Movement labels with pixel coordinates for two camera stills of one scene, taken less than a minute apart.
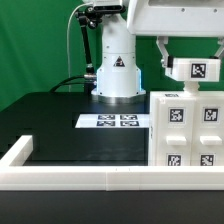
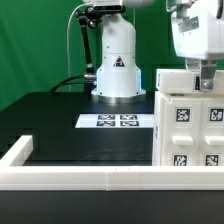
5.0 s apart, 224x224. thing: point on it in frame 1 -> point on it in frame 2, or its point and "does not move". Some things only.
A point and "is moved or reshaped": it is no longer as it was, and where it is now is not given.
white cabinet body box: (186, 129) does not move
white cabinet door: (208, 131) is moved or reshaped
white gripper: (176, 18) -> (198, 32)
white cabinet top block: (195, 69) is moved or reshaped
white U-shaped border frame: (102, 178) does not move
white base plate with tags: (112, 121) does not move
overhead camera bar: (110, 8) does not move
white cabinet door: (174, 131) is moved or reshaped
